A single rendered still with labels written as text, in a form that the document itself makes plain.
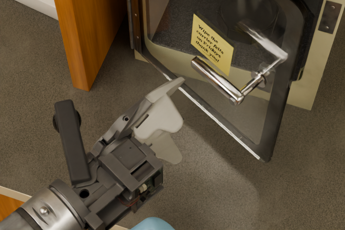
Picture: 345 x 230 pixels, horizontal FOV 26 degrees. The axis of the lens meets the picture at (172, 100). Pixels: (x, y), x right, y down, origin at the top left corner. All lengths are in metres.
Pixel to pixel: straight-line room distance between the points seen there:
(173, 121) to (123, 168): 0.08
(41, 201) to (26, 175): 0.34
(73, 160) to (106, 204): 0.07
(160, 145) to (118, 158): 0.10
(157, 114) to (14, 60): 0.49
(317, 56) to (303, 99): 0.13
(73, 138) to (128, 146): 0.07
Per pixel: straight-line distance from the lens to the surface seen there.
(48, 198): 0.90
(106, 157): 0.91
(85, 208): 0.90
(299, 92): 1.25
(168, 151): 1.00
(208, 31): 1.03
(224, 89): 0.98
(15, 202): 1.39
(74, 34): 1.16
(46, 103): 1.30
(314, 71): 1.19
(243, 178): 1.22
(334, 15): 1.07
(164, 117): 0.92
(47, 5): 1.37
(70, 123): 0.94
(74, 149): 0.93
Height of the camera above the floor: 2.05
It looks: 60 degrees down
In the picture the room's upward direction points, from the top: straight up
